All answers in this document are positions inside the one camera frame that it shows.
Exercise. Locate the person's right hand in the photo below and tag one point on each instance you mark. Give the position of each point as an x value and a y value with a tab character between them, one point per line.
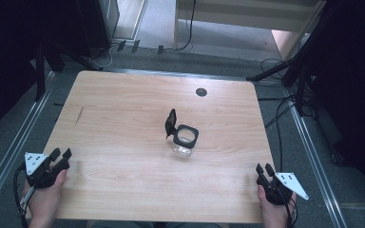
274	210

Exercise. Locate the person's left hand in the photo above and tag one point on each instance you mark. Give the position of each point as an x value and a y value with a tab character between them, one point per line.
44	198

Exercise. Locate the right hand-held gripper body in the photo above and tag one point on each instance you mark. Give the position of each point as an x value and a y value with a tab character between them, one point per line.
280	188

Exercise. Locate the clear jar with black lid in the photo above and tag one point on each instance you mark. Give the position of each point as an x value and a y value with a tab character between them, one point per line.
183	134

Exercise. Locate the dark cabinet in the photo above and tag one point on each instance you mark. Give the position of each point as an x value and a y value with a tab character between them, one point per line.
103	22

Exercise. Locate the metal floor rail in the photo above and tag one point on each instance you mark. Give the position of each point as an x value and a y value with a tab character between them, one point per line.
12	148
316	164

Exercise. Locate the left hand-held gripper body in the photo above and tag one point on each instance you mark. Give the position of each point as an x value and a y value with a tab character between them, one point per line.
41	172

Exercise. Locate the black metal stand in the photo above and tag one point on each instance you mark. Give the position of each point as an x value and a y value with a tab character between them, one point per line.
46	60
293	71

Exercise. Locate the black round table grommet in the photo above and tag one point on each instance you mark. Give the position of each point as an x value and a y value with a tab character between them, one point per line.
201	92

